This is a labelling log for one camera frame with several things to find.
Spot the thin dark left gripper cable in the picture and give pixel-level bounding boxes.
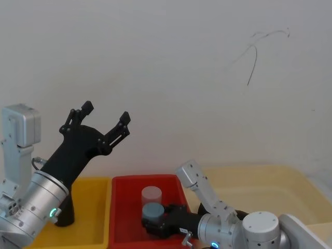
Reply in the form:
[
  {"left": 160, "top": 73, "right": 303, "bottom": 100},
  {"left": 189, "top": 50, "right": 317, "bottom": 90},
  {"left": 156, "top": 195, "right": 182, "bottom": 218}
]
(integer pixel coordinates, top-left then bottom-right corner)
[{"left": 31, "top": 157, "right": 47, "bottom": 172}]

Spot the red plastic bin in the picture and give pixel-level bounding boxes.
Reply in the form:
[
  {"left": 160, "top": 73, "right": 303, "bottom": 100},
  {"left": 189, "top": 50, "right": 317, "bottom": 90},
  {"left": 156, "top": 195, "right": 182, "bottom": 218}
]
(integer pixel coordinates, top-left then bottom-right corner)
[{"left": 107, "top": 174, "right": 201, "bottom": 249}]

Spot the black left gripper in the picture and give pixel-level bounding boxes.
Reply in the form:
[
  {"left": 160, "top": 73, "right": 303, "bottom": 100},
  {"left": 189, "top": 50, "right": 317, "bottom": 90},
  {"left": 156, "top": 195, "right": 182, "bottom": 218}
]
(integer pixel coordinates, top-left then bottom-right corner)
[{"left": 40, "top": 100, "right": 132, "bottom": 192}]

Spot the clear plastic cylinder block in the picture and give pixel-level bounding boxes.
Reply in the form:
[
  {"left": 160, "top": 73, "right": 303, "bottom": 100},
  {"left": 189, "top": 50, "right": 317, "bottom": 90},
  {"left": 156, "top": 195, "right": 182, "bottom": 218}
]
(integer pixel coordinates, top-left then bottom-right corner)
[{"left": 141, "top": 186, "right": 163, "bottom": 208}]

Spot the cream plastic tub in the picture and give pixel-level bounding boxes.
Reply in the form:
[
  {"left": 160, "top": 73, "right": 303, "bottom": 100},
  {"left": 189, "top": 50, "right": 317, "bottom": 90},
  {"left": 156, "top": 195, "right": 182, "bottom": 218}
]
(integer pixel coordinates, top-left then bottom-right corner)
[{"left": 185, "top": 164, "right": 332, "bottom": 234}]

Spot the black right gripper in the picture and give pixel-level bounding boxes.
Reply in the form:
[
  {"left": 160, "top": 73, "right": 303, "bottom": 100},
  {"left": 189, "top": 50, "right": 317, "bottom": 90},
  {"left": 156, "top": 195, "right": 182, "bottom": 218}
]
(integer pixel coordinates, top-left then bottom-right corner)
[{"left": 141, "top": 204, "right": 206, "bottom": 239}]

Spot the grey cylinder block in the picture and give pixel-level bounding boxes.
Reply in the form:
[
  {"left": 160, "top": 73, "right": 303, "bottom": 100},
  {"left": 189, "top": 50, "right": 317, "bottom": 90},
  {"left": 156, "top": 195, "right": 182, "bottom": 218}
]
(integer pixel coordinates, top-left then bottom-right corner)
[{"left": 142, "top": 202, "right": 165, "bottom": 222}]

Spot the yellow plastic bin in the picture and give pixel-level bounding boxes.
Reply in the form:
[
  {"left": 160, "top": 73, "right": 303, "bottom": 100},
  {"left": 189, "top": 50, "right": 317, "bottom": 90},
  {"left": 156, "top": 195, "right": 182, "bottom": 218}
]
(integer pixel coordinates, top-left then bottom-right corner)
[{"left": 25, "top": 176, "right": 111, "bottom": 249}]

